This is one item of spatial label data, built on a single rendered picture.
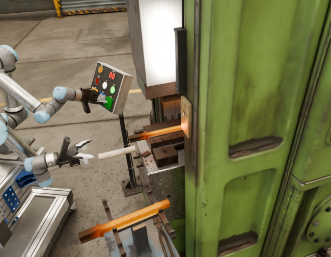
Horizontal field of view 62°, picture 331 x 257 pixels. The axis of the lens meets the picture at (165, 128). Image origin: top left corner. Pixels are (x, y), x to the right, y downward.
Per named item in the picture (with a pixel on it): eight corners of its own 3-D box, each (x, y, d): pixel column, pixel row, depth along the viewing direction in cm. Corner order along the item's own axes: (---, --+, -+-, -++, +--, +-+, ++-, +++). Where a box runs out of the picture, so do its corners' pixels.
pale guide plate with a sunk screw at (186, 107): (188, 138, 122) (187, 105, 112) (181, 127, 129) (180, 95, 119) (192, 137, 122) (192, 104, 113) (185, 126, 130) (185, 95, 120)
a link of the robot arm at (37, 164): (29, 166, 149) (24, 155, 144) (50, 162, 152) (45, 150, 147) (28, 177, 143) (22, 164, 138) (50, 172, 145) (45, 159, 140)
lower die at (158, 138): (151, 154, 156) (150, 143, 151) (143, 134, 171) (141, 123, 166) (218, 137, 165) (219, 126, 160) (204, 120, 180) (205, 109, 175)
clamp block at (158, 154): (157, 168, 146) (156, 159, 142) (153, 158, 153) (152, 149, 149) (178, 162, 149) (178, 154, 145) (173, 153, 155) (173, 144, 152)
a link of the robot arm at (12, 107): (1, 126, 183) (-21, 49, 149) (16, 114, 195) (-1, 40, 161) (17, 131, 182) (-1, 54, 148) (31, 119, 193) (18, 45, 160)
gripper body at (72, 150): (80, 156, 155) (58, 161, 153) (77, 144, 150) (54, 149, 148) (81, 164, 149) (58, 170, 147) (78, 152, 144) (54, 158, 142)
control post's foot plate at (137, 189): (123, 198, 248) (122, 191, 243) (119, 181, 265) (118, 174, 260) (146, 191, 253) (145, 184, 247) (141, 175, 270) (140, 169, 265)
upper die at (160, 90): (145, 100, 135) (144, 82, 129) (137, 83, 151) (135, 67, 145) (223, 84, 144) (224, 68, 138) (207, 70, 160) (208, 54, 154)
